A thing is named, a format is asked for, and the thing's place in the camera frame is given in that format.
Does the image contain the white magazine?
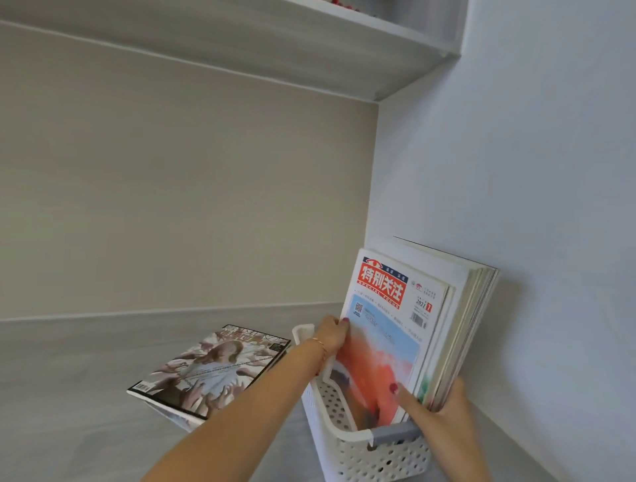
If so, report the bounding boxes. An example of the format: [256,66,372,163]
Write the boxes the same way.
[144,400,207,434]

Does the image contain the white perforated plastic basket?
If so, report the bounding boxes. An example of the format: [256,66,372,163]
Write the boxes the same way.
[291,324,432,482]

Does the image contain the red titled magazine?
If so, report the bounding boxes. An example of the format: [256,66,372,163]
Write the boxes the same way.
[329,248,455,432]

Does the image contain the person's right hand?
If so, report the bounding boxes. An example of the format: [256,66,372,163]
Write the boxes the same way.
[389,376,481,451]

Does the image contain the stack of white magazines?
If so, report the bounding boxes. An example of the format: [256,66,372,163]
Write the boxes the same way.
[365,236,500,414]

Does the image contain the person's right forearm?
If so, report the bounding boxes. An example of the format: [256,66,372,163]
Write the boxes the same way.
[428,436,494,482]

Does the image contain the person's left hand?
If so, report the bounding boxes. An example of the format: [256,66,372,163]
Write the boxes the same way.
[311,315,352,360]

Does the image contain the person's left forearm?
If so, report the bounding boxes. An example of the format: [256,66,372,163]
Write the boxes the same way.
[141,338,329,482]

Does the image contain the red string bracelet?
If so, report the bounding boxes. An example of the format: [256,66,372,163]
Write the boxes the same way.
[309,337,330,376]

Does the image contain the magazine with hands cover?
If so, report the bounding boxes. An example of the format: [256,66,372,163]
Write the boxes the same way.
[127,325,292,421]

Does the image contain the small red objects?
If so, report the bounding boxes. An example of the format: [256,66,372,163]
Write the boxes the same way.
[329,0,379,19]

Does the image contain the light grey wall shelf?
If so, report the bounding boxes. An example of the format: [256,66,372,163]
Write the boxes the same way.
[0,0,470,103]

